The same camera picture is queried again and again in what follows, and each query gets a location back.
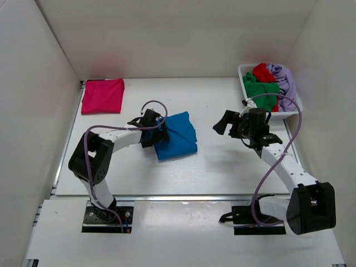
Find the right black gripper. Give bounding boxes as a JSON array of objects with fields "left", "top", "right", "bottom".
[{"left": 213, "top": 111, "right": 254, "bottom": 140}]

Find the blue t shirt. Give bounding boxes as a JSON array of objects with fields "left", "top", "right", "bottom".
[{"left": 154, "top": 111, "right": 198, "bottom": 161}]

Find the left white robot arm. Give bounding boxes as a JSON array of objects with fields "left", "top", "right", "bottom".
[{"left": 68, "top": 109, "right": 170, "bottom": 223}]

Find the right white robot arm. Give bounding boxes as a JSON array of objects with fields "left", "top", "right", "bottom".
[{"left": 213, "top": 108, "right": 336, "bottom": 235}]

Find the green t shirt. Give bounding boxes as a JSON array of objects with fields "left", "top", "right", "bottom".
[{"left": 243, "top": 72, "right": 280, "bottom": 112}]

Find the white plastic basket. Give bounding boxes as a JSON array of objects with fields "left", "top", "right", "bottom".
[{"left": 238, "top": 63, "right": 298, "bottom": 120}]

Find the folded pink t shirt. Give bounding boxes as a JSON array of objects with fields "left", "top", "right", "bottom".
[{"left": 81, "top": 78, "right": 125, "bottom": 115}]

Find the red t shirt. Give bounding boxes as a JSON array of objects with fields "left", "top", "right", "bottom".
[{"left": 252, "top": 63, "right": 279, "bottom": 112}]

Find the lavender t shirt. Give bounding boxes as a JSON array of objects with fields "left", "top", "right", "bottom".
[{"left": 266, "top": 63, "right": 297, "bottom": 112}]

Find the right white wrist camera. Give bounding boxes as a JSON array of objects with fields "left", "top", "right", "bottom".
[{"left": 240, "top": 98, "right": 257, "bottom": 117}]

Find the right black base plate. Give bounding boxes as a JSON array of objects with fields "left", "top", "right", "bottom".
[{"left": 219, "top": 206, "right": 286, "bottom": 236}]

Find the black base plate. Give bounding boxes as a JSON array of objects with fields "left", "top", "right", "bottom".
[
  {"left": 81, "top": 201, "right": 134, "bottom": 234},
  {"left": 219, "top": 206, "right": 286, "bottom": 236}
]

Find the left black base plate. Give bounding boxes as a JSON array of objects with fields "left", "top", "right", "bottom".
[{"left": 81, "top": 201, "right": 134, "bottom": 234}]

